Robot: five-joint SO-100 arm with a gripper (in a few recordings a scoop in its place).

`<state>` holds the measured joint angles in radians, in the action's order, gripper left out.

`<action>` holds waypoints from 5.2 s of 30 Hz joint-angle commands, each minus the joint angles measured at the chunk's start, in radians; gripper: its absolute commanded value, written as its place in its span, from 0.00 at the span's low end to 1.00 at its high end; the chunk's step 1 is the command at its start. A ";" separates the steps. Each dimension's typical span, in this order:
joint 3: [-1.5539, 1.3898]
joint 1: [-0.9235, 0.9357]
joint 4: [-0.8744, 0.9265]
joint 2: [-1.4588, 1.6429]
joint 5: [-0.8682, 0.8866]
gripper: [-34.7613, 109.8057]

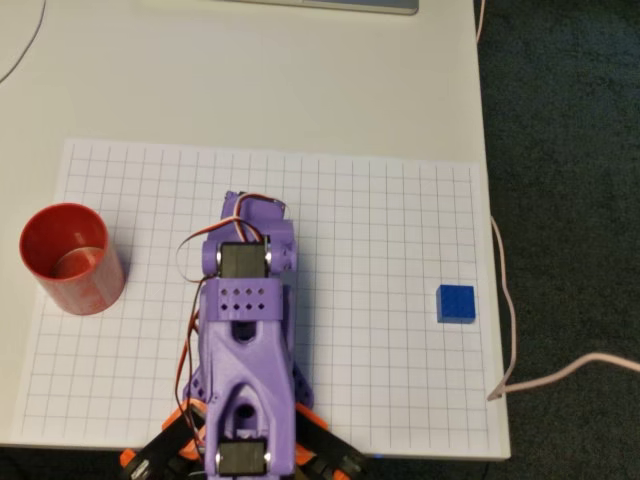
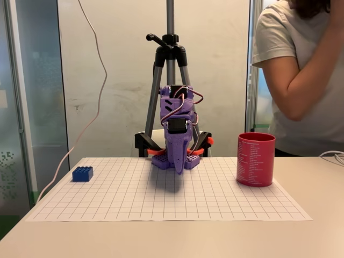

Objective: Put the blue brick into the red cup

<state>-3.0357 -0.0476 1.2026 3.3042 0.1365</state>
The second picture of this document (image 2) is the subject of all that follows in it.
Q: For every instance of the grey black camera tripod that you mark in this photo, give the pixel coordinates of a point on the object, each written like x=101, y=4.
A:
x=170, y=27

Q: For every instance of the white grid paper sheet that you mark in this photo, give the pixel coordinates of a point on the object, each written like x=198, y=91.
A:
x=134, y=200

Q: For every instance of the purple 3D-printed robot arm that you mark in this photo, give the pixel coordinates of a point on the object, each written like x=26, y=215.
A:
x=172, y=104

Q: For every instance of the person in grey t-shirt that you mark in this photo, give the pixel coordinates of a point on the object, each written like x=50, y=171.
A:
x=276, y=40

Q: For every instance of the black orange clamp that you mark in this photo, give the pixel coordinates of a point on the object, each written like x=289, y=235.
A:
x=141, y=141
x=205, y=138

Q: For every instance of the blue toy brick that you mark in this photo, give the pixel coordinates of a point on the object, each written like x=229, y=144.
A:
x=82, y=175

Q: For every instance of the grey metal door frame post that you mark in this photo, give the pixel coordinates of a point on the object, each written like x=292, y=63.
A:
x=18, y=94
x=252, y=102

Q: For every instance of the purple gripper with servo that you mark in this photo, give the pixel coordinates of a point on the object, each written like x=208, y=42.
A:
x=176, y=140

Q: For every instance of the red cup with white print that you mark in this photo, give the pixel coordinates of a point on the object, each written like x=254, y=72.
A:
x=255, y=161

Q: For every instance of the person's bare forearm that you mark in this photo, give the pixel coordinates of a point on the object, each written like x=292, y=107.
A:
x=317, y=70

